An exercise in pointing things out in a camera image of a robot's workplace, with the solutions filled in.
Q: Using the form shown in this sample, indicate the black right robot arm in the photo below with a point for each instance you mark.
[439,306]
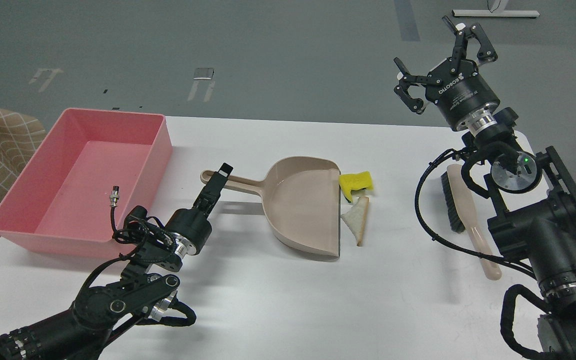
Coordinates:
[518,207]

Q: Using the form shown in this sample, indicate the pink plastic bin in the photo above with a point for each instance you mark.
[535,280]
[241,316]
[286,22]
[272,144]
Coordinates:
[60,203]

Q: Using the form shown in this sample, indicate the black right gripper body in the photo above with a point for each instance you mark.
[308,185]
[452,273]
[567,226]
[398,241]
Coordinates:
[458,92]

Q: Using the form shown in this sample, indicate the metal floor plate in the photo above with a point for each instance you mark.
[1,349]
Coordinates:
[204,74]

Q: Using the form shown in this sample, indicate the white table leg base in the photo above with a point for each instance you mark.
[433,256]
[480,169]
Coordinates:
[496,10]

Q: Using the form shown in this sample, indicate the white bread slice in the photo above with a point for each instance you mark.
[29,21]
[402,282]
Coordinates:
[356,219]

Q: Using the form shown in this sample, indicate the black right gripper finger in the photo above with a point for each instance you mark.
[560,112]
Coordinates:
[407,80]
[463,34]

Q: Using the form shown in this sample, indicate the yellow green sponge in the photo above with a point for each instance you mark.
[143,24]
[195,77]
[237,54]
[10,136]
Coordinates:
[354,182]

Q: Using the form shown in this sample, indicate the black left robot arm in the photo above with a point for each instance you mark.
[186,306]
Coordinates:
[135,289]

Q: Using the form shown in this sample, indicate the beige plastic dustpan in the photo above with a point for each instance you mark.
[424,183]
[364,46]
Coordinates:
[300,198]

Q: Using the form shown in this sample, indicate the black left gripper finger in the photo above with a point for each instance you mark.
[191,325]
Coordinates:
[221,177]
[209,195]

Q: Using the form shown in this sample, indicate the beige hand brush black bristles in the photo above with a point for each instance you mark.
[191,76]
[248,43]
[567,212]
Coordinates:
[461,209]

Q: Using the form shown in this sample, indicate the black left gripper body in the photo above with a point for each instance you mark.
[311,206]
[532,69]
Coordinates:
[191,227]

